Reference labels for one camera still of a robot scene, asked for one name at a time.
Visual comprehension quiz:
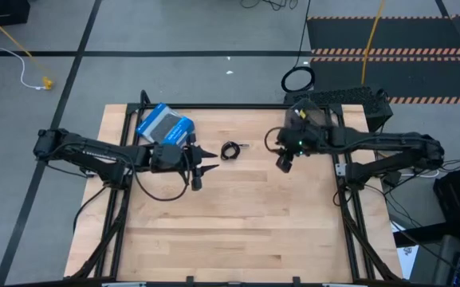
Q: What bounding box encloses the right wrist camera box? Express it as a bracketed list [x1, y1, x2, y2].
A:
[275, 153, 295, 174]

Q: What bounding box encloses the yellow floor cable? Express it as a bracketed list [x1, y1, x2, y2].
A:
[0, 3, 55, 91]

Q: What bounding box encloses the black perforated box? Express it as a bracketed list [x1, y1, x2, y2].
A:
[284, 86, 394, 132]

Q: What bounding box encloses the blue cardboard box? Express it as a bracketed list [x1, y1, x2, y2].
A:
[135, 102, 196, 147]

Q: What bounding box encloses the clear plastic bin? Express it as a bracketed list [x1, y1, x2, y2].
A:
[285, 98, 331, 135]

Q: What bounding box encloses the black aluminium table frame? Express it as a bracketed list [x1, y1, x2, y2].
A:
[64, 89, 404, 287]

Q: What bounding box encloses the black case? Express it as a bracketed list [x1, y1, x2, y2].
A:
[432, 165, 460, 236]

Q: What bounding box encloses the white floor cable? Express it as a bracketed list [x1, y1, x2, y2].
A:
[0, 0, 47, 91]

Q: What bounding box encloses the black hazard striped mat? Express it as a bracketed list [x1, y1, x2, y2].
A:
[307, 14, 460, 105]

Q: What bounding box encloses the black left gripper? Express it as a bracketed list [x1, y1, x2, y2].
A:
[151, 133, 219, 191]

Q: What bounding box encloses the white paper sheet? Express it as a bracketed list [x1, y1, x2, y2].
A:
[395, 245, 419, 280]

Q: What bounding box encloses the black hanging cable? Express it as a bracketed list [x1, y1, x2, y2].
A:
[280, 0, 316, 94]

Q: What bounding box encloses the black USB-C cable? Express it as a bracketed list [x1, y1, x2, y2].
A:
[220, 141, 251, 162]

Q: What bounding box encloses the dark desk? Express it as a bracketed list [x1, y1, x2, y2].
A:
[408, 234, 460, 287]

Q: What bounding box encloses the yellow hanging cable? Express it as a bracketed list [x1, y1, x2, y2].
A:
[360, 0, 387, 86]

